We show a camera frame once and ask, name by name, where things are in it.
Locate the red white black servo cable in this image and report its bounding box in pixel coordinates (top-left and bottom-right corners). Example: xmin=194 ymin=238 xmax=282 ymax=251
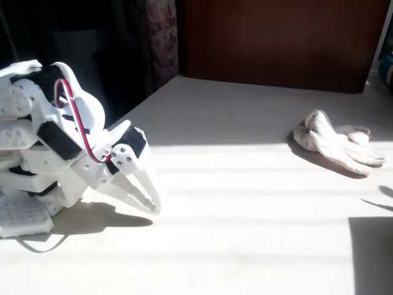
xmin=53 ymin=77 xmax=114 ymax=164

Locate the white knitted work glove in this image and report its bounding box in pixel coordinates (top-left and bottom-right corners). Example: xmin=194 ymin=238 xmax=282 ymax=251
xmin=292 ymin=109 xmax=388 ymax=177

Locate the floral patterned curtain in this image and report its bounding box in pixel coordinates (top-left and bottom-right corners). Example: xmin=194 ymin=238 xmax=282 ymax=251
xmin=143 ymin=0 xmax=179 ymax=92

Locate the white upright frame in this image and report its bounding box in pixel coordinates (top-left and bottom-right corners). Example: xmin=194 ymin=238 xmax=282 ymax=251
xmin=367 ymin=0 xmax=393 ymax=78

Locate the white perforated base plate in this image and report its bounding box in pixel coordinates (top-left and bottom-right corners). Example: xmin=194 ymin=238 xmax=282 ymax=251
xmin=0 ymin=193 xmax=55 ymax=239

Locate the dark brown wooden cabinet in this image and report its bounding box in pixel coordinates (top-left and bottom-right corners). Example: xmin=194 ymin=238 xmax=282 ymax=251
xmin=183 ymin=0 xmax=391 ymax=94

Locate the teal round object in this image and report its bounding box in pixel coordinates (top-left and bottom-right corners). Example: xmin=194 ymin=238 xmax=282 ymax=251
xmin=378 ymin=52 xmax=393 ymax=81

